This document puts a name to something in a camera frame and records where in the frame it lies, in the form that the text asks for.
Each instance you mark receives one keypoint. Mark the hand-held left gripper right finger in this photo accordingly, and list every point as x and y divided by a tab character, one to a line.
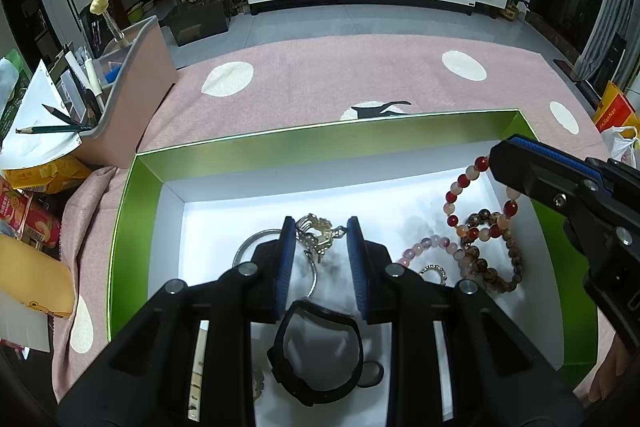
356	272

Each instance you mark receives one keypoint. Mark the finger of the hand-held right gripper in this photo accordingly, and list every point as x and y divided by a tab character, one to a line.
535	174

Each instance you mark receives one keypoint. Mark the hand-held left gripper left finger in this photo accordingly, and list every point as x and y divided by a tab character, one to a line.
286	272

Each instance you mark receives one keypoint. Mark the silver bangle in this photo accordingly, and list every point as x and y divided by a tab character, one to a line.
247	239

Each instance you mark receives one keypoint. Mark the black wristband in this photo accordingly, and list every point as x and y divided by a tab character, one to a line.
300	394

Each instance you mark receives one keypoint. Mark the green cardboard box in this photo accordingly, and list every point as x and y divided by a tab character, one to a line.
350	132

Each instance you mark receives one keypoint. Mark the person's right hand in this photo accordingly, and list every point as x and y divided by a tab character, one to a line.
610	367

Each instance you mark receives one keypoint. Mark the white plastic bag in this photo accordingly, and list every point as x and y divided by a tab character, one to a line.
622	144

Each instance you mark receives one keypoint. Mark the red yellow bag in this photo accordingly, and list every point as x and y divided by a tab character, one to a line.
617	109

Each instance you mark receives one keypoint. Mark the grey striped curtain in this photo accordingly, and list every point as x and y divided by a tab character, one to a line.
607	22

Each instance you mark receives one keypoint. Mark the small potted plant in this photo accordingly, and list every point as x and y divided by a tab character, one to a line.
512	4

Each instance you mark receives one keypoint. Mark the pink polka-dot tablecloth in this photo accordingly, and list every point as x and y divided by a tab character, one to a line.
325	72

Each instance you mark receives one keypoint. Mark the pink grey pencil holder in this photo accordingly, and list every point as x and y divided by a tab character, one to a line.
140	92

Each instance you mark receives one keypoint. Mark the yellow bear box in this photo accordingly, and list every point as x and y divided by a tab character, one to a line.
35	277

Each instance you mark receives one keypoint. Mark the yellow snack packet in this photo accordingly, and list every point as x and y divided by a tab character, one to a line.
50	174

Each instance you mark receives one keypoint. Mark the red snack packets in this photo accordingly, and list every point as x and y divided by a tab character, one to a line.
30	217

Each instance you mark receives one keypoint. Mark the green pencil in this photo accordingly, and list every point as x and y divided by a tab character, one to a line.
50	129
62	114

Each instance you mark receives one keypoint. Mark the potted plants in crate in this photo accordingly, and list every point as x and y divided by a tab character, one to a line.
200	7

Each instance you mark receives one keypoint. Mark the white paper sheet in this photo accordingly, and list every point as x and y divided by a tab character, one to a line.
35	147

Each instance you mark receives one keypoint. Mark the yellow topped pen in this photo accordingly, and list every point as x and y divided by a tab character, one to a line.
102	2

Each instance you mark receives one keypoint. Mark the green white bag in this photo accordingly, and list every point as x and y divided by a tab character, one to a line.
12	87

